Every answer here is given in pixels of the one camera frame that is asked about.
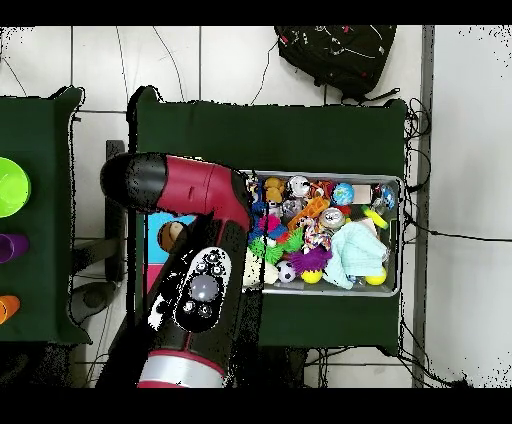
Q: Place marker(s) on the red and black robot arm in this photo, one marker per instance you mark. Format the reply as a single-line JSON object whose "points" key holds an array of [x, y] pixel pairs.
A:
{"points": [[188, 188]]}

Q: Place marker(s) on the silver mesh bin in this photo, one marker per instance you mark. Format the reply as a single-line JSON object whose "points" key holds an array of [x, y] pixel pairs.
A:
{"points": [[320, 290]]}

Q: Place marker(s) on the wooden box with three holes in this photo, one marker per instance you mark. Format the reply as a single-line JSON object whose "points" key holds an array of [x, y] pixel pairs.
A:
{"points": [[154, 236]]}

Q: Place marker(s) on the pink spiky ball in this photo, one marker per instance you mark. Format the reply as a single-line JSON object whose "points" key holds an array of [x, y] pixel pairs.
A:
{"points": [[272, 223]]}

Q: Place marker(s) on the orange plush toy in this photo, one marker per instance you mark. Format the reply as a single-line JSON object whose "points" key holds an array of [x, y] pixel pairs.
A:
{"points": [[275, 190]]}

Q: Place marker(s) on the silver drink can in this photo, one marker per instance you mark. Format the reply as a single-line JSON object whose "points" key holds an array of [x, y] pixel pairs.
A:
{"points": [[298, 187], [331, 218]]}

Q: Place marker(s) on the orange plastic crate toy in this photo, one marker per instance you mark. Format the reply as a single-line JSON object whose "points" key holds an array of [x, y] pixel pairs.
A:
{"points": [[310, 212]]}

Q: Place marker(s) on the cream cloth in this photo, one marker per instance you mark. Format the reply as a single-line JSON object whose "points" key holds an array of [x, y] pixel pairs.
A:
{"points": [[256, 274]]}

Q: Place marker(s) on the small soccer ball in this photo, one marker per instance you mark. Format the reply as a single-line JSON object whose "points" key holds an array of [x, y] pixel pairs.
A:
{"points": [[286, 272]]}

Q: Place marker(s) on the purple spiky ball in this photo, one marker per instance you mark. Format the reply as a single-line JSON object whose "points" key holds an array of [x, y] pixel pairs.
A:
{"points": [[310, 260]]}

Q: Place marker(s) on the dark green cloth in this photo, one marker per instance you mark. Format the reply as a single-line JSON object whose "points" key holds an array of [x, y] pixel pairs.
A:
{"points": [[280, 136], [40, 132]]}

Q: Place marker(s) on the blue globe ball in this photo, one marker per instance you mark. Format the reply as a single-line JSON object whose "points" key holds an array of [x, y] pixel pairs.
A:
{"points": [[343, 194]]}

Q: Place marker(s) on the mint green cloth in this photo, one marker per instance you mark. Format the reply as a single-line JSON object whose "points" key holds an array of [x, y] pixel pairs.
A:
{"points": [[356, 248]]}

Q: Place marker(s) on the black backpack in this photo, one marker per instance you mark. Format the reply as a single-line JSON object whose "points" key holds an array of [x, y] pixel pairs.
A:
{"points": [[340, 52]]}

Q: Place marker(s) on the purple plastic cup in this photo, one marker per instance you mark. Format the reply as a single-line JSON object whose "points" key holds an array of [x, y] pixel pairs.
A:
{"points": [[14, 246]]}

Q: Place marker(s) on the green plastic bowl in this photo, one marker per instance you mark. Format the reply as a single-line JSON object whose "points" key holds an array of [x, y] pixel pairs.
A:
{"points": [[12, 188]]}

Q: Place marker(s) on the orange plastic cup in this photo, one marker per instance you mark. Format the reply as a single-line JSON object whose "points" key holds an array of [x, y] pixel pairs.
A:
{"points": [[8, 308]]}

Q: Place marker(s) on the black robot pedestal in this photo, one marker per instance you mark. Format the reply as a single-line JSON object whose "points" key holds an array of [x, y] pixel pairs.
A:
{"points": [[280, 368]]}

